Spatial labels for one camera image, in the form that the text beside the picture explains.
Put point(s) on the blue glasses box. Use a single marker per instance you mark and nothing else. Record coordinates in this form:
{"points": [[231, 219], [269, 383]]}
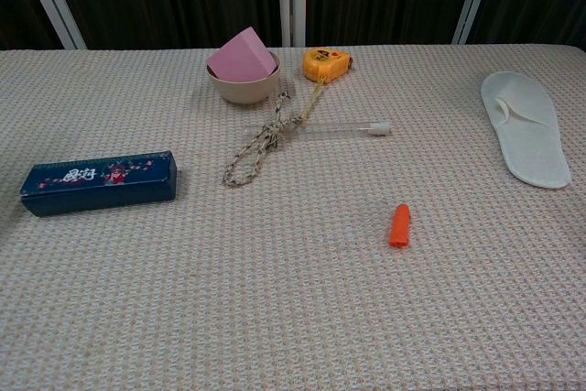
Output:
{"points": [[91, 189]]}

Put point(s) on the clear tube with white cap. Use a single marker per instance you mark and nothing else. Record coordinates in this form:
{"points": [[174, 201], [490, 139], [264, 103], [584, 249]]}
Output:
{"points": [[339, 127]]}

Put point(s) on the beige bowl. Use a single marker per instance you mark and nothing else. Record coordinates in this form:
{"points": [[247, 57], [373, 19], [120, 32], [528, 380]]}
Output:
{"points": [[242, 91]]}

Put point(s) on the yellow tape measure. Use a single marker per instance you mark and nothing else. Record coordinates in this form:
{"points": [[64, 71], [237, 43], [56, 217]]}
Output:
{"points": [[322, 66]]}

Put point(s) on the orange rubber cap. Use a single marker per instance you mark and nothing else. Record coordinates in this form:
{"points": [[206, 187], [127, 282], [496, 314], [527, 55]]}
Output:
{"points": [[399, 228]]}

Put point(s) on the pink foam block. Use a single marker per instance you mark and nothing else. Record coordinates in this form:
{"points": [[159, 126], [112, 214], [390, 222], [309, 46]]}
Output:
{"points": [[240, 59]]}

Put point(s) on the beige woven tablecloth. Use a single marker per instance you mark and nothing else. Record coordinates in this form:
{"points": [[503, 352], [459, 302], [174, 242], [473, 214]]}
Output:
{"points": [[293, 308]]}

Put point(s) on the white disposable slipper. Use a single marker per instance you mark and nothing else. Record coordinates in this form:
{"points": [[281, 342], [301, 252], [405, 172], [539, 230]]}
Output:
{"points": [[531, 144]]}

